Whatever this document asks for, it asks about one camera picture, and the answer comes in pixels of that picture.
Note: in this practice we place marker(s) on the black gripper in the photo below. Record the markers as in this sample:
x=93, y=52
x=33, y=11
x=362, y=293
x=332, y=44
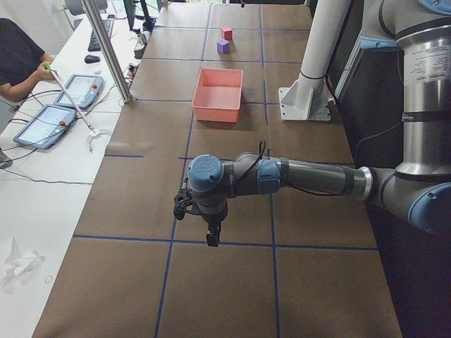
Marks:
x=212, y=220

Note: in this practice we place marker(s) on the purple foam block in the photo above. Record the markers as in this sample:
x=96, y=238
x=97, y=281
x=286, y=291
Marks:
x=223, y=46

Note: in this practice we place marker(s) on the red foam block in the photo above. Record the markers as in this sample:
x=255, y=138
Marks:
x=227, y=33

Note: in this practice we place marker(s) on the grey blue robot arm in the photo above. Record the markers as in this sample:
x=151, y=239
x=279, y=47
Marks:
x=417, y=190

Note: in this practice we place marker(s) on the pink plastic bin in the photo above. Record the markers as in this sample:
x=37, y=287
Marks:
x=217, y=97

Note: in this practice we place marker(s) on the far blue teach pendant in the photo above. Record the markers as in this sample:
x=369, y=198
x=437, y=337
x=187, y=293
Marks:
x=84, y=89

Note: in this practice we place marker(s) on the blue teach pendant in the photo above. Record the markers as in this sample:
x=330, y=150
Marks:
x=46, y=127
x=84, y=89

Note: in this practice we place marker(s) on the crumpled white paper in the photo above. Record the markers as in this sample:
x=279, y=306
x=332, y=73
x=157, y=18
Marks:
x=14, y=262

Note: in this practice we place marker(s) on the near blue teach pendant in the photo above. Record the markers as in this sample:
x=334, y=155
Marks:
x=46, y=127

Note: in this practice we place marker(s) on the black computer mouse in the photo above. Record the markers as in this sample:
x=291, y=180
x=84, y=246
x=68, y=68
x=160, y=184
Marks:
x=89, y=59

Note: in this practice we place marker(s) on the person in black shirt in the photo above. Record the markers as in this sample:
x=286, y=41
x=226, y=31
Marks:
x=22, y=62

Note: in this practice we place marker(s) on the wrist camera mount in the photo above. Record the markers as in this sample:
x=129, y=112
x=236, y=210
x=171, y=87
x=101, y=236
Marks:
x=184, y=204

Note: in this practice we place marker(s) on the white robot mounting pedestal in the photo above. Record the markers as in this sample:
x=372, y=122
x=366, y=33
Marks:
x=307, y=97

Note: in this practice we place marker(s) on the aluminium frame post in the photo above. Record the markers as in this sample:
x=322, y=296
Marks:
x=92, y=12

